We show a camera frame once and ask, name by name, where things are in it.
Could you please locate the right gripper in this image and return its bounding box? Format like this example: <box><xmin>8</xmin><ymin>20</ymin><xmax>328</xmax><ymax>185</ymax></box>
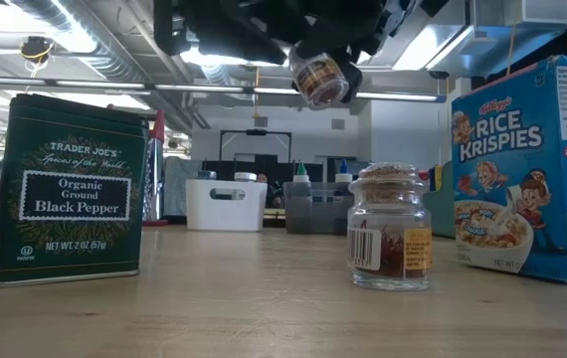
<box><xmin>153</xmin><ymin>0</ymin><xmax>394</xmax><ymax>105</ymax></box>

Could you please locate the small brown-filled glass jar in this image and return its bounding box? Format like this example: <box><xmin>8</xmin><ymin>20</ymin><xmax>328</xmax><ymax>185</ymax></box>
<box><xmin>287</xmin><ymin>43</ymin><xmax>350</xmax><ymax>111</ymax></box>

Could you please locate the green-capped dropper bottle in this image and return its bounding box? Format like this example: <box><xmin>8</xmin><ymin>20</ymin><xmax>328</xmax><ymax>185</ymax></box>
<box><xmin>292</xmin><ymin>161</ymin><xmax>311</xmax><ymax>184</ymax></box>

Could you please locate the yellow mini cereal box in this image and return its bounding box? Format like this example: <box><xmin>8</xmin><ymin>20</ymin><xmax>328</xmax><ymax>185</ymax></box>
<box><xmin>417</xmin><ymin>165</ymin><xmax>445</xmax><ymax>193</ymax></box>

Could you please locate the person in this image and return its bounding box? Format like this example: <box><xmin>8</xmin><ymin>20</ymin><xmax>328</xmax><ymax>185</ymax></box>
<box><xmin>256</xmin><ymin>172</ymin><xmax>284</xmax><ymax>209</ymax></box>

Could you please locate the grey ceiling air unit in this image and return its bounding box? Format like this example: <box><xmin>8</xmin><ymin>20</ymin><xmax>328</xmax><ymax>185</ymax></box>
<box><xmin>392</xmin><ymin>0</ymin><xmax>567</xmax><ymax>79</ymax></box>

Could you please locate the grey plastic bin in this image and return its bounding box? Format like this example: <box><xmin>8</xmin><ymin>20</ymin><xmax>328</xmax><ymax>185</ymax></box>
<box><xmin>283</xmin><ymin>181</ymin><xmax>359</xmax><ymax>236</ymax></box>

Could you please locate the small saffron glass jar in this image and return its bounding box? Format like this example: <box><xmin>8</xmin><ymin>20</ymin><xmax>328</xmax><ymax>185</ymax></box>
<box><xmin>346</xmin><ymin>162</ymin><xmax>434</xmax><ymax>292</ymax></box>

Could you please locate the white plastic bin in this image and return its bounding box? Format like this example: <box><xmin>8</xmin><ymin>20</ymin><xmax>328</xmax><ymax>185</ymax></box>
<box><xmin>185</xmin><ymin>178</ymin><xmax>269</xmax><ymax>233</ymax></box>

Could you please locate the blue Rice Krispies box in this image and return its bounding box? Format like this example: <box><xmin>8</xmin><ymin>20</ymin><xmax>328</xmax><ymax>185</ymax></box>
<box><xmin>451</xmin><ymin>54</ymin><xmax>567</xmax><ymax>284</ymax></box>

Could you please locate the ceiling light bar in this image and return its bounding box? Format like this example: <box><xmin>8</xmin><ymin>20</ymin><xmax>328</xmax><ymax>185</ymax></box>
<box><xmin>0</xmin><ymin>74</ymin><xmax>447</xmax><ymax>103</ymax></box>

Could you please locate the green black pepper tin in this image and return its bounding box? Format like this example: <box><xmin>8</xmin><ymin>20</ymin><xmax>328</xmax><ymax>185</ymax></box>
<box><xmin>0</xmin><ymin>93</ymin><xmax>150</xmax><ymax>289</ymax></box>

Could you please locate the black rectangular frame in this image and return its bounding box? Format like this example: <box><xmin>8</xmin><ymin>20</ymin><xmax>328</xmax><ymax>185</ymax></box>
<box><xmin>218</xmin><ymin>128</ymin><xmax>293</xmax><ymax>163</ymax></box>

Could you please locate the silver ventilation duct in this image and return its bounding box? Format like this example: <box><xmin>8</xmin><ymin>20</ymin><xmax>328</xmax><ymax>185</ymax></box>
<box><xmin>2</xmin><ymin>0</ymin><xmax>200</xmax><ymax>130</ymax></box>

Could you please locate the black ceiling device yellow cable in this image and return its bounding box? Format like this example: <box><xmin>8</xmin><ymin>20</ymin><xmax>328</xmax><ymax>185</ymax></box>
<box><xmin>19</xmin><ymin>35</ymin><xmax>56</xmax><ymax>64</ymax></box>

